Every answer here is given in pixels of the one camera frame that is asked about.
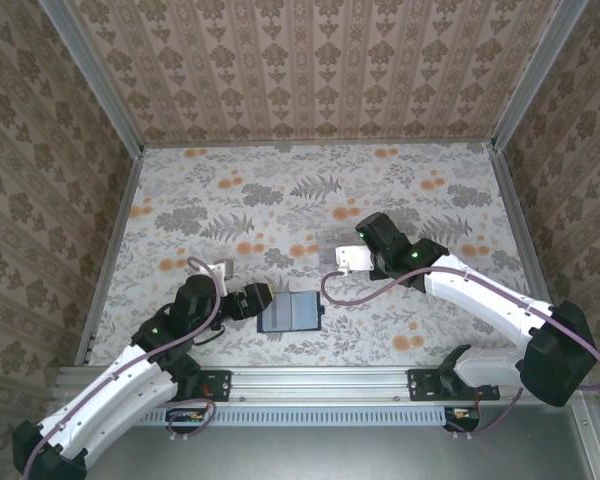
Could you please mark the dark blue card holder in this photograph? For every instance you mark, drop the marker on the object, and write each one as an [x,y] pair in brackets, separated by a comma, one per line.
[300,312]

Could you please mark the clear plastic bag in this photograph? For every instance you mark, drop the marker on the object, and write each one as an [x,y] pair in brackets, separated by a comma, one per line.
[337,236]

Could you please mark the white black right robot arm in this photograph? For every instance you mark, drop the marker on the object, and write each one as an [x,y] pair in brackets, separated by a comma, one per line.
[480,300]

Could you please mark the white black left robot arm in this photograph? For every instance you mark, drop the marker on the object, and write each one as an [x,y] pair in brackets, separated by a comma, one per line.
[130,395]

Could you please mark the floral patterned tablecloth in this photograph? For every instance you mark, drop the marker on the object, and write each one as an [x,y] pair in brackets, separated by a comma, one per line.
[230,175]

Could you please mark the grey metal plate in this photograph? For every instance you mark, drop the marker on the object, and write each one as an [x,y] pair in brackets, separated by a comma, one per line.
[330,455]

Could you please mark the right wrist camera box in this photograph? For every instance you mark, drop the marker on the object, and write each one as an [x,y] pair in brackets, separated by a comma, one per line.
[352,257]

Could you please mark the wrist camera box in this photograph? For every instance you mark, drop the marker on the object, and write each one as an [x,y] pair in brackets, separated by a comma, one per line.
[222,272]
[352,257]

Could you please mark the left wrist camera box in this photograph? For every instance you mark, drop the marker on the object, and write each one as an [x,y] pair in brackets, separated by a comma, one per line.
[222,272]

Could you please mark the aluminium side rail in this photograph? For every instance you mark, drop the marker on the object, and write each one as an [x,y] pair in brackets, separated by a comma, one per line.
[513,200]
[110,255]

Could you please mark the wide aluminium mounting rail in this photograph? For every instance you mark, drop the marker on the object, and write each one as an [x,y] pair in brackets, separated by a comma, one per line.
[320,385]

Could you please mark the thin aluminium wall rail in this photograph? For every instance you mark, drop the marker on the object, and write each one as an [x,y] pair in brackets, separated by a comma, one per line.
[320,144]

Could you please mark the aluminium frame post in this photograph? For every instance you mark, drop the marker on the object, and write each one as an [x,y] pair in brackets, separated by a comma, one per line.
[97,75]
[535,75]

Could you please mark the aluminium frame profile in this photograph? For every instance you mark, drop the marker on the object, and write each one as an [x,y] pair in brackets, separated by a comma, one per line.
[592,445]

